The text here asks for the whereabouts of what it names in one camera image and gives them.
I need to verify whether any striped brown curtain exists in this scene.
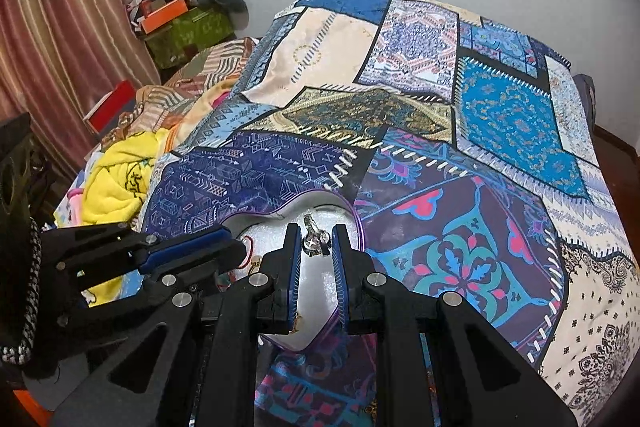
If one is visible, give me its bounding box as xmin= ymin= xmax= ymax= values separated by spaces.
xmin=0 ymin=0 xmax=163 ymax=178

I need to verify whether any green patterned box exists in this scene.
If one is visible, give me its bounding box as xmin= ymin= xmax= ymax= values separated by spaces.
xmin=144 ymin=7 xmax=236 ymax=70

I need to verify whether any patchwork printed blanket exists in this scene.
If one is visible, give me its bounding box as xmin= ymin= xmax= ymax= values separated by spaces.
xmin=140 ymin=0 xmax=640 ymax=427

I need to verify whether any white heart-shaped jewelry box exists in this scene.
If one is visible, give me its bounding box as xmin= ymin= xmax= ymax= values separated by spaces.
xmin=219 ymin=191 xmax=370 ymax=354

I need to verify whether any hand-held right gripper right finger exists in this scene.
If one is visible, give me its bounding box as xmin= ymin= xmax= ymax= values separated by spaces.
xmin=331 ymin=223 xmax=584 ymax=427

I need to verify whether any red box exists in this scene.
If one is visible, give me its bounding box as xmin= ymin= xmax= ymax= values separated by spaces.
xmin=82 ymin=80 xmax=137 ymax=134

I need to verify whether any yellow cloth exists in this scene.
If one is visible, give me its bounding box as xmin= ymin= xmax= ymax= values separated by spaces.
xmin=80 ymin=127 xmax=173 ymax=308

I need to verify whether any orange box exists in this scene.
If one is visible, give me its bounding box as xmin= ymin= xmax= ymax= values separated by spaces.
xmin=139 ymin=0 xmax=191 ymax=35

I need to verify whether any red and gold bracelet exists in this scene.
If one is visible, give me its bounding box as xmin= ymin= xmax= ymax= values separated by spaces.
xmin=234 ymin=251 xmax=265 ymax=279

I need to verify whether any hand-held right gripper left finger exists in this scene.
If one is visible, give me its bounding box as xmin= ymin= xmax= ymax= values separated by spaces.
xmin=54 ymin=223 xmax=303 ymax=427

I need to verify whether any brown patterned cloth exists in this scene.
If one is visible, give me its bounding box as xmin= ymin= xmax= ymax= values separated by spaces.
xmin=100 ymin=37 xmax=261 ymax=152

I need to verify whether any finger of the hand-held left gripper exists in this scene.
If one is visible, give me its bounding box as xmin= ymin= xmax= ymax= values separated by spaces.
xmin=56 ymin=240 xmax=250 ymax=341
xmin=42 ymin=223 xmax=233 ymax=279

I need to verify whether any silver ring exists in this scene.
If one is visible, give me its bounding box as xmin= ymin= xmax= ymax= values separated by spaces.
xmin=302 ymin=215 xmax=332 ymax=259

